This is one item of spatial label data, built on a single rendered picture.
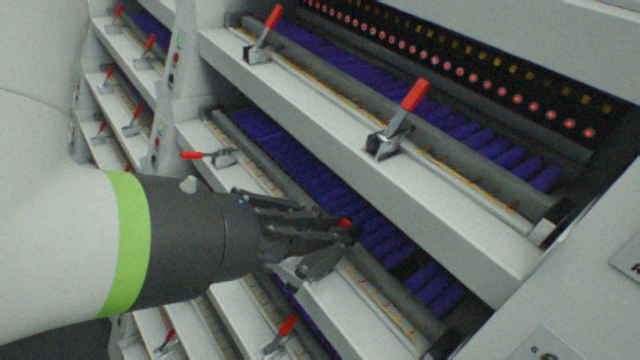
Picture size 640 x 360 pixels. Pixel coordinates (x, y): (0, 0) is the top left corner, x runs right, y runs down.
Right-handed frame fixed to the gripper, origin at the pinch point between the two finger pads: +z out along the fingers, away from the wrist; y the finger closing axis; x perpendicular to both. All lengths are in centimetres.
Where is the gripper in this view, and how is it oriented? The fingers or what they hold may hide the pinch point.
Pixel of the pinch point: (337, 231)
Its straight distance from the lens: 43.3
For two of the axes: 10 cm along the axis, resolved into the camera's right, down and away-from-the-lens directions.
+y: 6.2, 5.6, -5.5
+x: 5.0, -8.2, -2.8
